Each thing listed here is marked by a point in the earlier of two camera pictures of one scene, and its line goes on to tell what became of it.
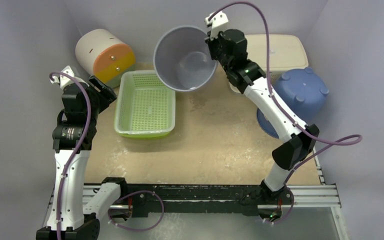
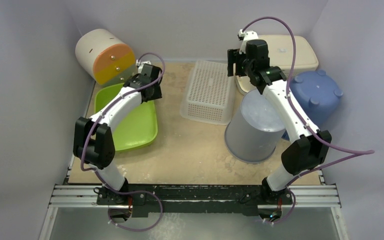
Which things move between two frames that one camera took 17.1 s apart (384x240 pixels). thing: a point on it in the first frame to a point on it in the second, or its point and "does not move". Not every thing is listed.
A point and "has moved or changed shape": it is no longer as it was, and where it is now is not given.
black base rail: x=145 y=199 does not move
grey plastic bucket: x=182 y=59 to x=253 y=135
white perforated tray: x=145 y=106 to x=210 y=96
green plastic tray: x=145 y=135 has moved or changed shape
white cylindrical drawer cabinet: x=101 y=54 does not move
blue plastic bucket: x=304 y=91 has moved or changed shape
